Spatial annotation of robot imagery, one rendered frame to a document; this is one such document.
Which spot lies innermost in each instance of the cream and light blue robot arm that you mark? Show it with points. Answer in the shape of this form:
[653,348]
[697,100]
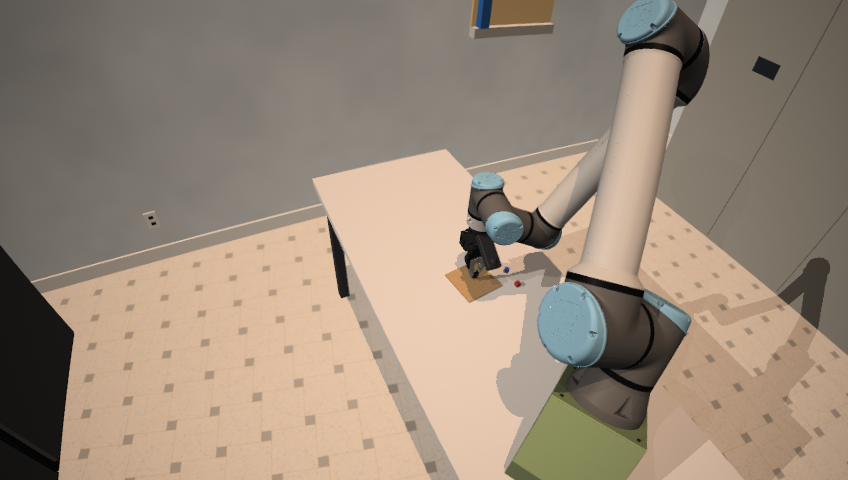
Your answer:
[589,322]

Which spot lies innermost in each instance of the tan square mat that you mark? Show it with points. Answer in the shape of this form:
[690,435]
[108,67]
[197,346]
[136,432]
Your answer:
[470,288]

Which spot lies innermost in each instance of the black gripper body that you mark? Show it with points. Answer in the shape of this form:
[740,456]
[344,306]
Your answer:
[468,242]

